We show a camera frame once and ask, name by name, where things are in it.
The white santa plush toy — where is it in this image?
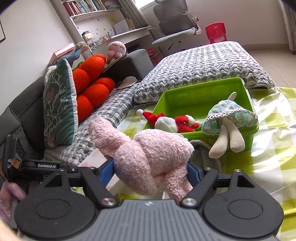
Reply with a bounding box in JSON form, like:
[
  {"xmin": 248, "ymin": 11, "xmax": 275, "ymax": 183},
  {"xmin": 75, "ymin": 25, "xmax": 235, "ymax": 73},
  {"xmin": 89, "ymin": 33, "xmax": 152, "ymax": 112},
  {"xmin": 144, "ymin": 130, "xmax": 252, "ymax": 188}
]
[{"xmin": 137, "ymin": 109, "xmax": 202, "ymax": 133}]

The red plastic child chair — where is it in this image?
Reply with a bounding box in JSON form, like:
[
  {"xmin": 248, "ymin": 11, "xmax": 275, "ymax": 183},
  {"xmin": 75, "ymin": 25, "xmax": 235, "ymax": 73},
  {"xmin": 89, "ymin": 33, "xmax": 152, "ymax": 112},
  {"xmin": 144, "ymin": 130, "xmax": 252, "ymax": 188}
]
[{"xmin": 205, "ymin": 22, "xmax": 227, "ymax": 44}]

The gloved left hand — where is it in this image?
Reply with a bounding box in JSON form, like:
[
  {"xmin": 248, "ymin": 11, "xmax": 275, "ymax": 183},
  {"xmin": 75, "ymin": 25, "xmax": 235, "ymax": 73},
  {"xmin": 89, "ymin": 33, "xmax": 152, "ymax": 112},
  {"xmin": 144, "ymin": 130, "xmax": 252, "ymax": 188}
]
[{"xmin": 0, "ymin": 181, "xmax": 26, "ymax": 223}]

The white paper piece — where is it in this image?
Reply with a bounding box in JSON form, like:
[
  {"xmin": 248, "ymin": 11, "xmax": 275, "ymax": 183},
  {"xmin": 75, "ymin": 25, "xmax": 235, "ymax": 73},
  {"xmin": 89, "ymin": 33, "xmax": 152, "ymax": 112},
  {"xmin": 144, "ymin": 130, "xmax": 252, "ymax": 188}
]
[{"xmin": 117, "ymin": 76, "xmax": 137, "ymax": 89}]

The pink fluffy bunny plush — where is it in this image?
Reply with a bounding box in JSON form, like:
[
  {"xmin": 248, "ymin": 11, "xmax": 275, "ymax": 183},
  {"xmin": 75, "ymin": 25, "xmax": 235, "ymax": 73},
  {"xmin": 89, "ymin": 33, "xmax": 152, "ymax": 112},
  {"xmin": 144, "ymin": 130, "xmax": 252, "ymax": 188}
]
[{"xmin": 93, "ymin": 122, "xmax": 194, "ymax": 201}]

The white bookshelf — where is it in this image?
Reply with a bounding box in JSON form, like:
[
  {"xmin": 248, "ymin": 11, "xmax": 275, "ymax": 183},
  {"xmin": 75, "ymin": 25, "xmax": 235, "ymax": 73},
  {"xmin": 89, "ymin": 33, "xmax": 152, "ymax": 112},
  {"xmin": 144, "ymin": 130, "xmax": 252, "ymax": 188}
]
[{"xmin": 51, "ymin": 1, "xmax": 163, "ymax": 58}]

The grey office chair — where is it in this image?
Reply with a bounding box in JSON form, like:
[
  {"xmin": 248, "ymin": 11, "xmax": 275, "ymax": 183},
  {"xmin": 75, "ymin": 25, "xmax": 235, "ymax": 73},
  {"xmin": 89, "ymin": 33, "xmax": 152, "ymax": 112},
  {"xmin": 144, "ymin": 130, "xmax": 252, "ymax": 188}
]
[{"xmin": 148, "ymin": 0, "xmax": 202, "ymax": 51}]

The orange carrot plush pillow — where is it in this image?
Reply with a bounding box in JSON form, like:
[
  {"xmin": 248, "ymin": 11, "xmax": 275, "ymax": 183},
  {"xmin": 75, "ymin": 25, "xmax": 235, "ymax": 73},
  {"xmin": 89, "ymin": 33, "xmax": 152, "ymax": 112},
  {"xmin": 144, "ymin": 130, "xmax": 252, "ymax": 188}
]
[{"xmin": 73, "ymin": 54, "xmax": 115, "ymax": 122}]

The grey towel cloth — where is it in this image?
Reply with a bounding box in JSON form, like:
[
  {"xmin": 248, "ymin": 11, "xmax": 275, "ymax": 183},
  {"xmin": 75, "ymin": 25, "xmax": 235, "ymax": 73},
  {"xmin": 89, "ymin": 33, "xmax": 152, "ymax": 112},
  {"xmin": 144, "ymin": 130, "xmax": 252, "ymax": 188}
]
[{"xmin": 189, "ymin": 140, "xmax": 221, "ymax": 173}]

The small pink plush on armrest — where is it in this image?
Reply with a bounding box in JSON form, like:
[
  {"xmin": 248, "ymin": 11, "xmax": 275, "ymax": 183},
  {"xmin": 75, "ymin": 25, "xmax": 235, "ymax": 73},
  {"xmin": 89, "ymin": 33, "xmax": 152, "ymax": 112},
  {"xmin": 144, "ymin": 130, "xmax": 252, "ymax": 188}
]
[{"xmin": 106, "ymin": 41, "xmax": 126, "ymax": 64}]

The beige bunny doll with dress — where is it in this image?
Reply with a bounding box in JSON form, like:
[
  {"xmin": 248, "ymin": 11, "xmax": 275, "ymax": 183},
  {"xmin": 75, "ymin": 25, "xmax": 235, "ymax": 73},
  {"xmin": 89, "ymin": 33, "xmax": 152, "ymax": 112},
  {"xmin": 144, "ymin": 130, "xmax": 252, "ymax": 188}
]
[{"xmin": 202, "ymin": 92, "xmax": 258, "ymax": 159}]

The grey quilted cushion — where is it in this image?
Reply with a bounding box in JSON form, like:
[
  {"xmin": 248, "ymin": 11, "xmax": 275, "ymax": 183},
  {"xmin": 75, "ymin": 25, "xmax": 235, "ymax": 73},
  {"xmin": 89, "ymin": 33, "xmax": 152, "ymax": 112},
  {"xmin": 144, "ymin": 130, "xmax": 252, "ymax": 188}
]
[{"xmin": 133, "ymin": 41, "xmax": 275, "ymax": 105}]

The yellow checkered tablecloth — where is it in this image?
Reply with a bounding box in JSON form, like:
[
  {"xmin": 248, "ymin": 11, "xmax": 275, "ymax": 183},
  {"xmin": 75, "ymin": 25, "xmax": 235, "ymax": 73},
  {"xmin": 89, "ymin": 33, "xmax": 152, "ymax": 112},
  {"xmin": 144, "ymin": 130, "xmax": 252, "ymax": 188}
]
[{"xmin": 76, "ymin": 86, "xmax": 296, "ymax": 241}]

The green plastic bin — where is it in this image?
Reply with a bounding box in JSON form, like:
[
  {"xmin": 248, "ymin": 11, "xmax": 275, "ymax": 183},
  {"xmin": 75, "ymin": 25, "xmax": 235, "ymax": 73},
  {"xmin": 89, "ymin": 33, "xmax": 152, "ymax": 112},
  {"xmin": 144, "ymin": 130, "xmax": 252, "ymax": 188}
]
[{"xmin": 143, "ymin": 77, "xmax": 260, "ymax": 152}]

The blue plush doll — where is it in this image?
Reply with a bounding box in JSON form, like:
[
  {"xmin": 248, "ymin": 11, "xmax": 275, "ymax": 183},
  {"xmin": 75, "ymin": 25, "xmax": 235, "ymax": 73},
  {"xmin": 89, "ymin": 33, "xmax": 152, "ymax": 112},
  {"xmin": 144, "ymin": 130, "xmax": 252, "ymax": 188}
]
[{"xmin": 58, "ymin": 41, "xmax": 89, "ymax": 67}]

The green patterned throw pillow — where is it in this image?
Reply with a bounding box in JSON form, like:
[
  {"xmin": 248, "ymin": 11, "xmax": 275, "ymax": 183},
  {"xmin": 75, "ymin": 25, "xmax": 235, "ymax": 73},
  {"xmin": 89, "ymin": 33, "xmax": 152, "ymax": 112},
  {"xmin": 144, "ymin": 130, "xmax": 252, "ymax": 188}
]
[{"xmin": 43, "ymin": 59, "xmax": 78, "ymax": 149}]

